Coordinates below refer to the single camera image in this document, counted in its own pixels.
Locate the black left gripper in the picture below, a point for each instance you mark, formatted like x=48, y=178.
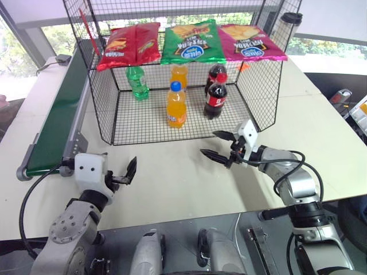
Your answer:
x=112, y=182

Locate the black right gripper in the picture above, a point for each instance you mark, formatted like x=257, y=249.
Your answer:
x=238, y=150

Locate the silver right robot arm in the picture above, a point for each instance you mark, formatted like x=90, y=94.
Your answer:
x=301, y=183

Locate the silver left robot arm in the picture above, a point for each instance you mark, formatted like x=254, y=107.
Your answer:
x=71, y=229

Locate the green conveyor belt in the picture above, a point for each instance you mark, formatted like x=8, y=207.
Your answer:
x=57, y=120

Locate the cola bottle red cap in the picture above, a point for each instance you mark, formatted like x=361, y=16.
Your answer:
x=213, y=73
x=215, y=98

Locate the orange soda bottle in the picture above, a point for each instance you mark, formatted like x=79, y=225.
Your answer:
x=176, y=109
x=179, y=75

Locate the grey rounded robot leg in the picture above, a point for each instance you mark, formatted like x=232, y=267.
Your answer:
x=149, y=252
x=220, y=252

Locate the orange tag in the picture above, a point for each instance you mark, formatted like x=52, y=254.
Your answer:
x=244, y=68

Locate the green soda bottle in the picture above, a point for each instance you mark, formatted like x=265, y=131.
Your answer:
x=138, y=83

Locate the magenta chips bag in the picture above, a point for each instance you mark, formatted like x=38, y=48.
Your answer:
x=249, y=43

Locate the green chips bag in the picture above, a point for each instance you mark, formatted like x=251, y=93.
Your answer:
x=192, y=43

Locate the red and white device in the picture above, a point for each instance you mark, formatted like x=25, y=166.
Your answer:
x=341, y=97

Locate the red chips bag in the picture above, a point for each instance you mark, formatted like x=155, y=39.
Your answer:
x=129, y=46

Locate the white cup black lid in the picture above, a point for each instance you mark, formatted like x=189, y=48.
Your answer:
x=285, y=31

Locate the grey power adapter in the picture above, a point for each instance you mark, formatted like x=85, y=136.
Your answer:
x=62, y=59

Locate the white and yellow boxes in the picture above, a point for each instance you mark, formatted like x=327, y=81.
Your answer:
x=359, y=113

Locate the red stick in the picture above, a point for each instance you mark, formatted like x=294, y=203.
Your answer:
x=89, y=33

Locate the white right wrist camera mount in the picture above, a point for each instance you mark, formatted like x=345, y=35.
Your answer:
x=249, y=134

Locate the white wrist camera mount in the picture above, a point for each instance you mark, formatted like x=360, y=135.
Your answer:
x=87, y=169
x=249, y=134

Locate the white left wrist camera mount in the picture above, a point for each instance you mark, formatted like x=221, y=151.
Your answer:
x=87, y=169

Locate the black metal bracket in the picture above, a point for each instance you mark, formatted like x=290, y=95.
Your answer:
x=259, y=249

